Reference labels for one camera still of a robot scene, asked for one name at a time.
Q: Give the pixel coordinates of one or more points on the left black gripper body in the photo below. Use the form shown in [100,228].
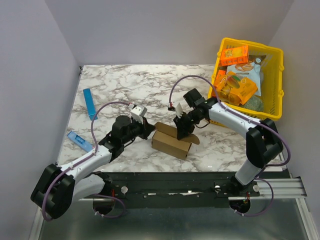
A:
[138,129]

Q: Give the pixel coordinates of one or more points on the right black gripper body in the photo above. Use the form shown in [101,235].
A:
[184,121]

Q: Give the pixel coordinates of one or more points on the brown cardboard box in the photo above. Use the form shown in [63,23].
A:
[165,140]

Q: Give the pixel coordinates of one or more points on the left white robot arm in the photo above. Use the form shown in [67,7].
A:
[55,189]

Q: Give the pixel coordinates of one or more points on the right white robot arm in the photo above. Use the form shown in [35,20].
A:
[262,143]

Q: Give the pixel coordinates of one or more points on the small blue box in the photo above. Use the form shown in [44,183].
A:
[79,141]

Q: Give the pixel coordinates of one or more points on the long blue box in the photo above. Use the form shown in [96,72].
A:
[91,110]

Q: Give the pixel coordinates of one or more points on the orange snack box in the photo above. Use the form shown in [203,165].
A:
[234,56]

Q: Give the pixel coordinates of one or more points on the small orange packet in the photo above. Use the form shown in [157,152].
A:
[219,76]

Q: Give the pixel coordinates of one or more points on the orange mango snack bag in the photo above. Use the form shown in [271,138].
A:
[234,89]

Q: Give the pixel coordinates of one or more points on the green textured pouch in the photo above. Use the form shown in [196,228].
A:
[255,103]

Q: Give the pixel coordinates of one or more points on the light blue snack bag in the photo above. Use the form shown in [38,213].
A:
[250,70]

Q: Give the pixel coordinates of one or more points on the yellow plastic basket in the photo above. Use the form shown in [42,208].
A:
[272,68]

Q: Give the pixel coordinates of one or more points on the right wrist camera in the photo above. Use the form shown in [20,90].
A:
[179,110]

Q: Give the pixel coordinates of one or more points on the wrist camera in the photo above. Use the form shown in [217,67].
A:
[179,110]
[138,112]

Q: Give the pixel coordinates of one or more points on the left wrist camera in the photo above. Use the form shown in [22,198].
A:
[138,112]

